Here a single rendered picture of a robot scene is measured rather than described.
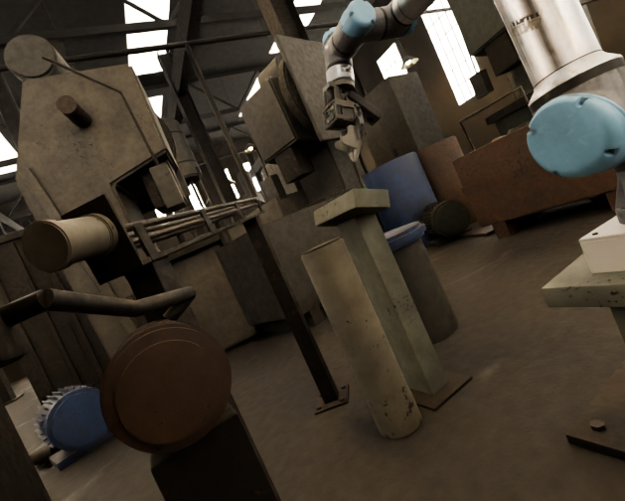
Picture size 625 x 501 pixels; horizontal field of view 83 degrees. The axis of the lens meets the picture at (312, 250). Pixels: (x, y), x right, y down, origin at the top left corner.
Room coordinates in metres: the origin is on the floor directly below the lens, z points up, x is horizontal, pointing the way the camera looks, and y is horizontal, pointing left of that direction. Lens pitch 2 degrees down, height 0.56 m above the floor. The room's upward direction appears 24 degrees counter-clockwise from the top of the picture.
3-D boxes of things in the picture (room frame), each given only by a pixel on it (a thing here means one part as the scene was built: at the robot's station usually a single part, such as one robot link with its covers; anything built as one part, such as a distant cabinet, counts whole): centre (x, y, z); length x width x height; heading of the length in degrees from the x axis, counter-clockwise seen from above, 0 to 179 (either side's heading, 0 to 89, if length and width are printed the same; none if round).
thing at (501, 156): (2.31, -1.70, 0.33); 0.93 x 0.73 x 0.66; 33
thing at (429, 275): (1.42, -0.29, 0.21); 0.32 x 0.32 x 0.43
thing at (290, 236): (2.86, 0.13, 0.39); 1.03 x 0.83 x 0.77; 131
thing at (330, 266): (0.92, -0.03, 0.26); 0.12 x 0.12 x 0.52
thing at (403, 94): (5.10, -1.83, 1.00); 0.80 x 0.63 x 2.00; 31
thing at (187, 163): (8.93, 2.17, 2.25); 0.92 x 0.92 x 4.50
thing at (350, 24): (0.92, -0.34, 0.99); 0.11 x 0.11 x 0.08; 20
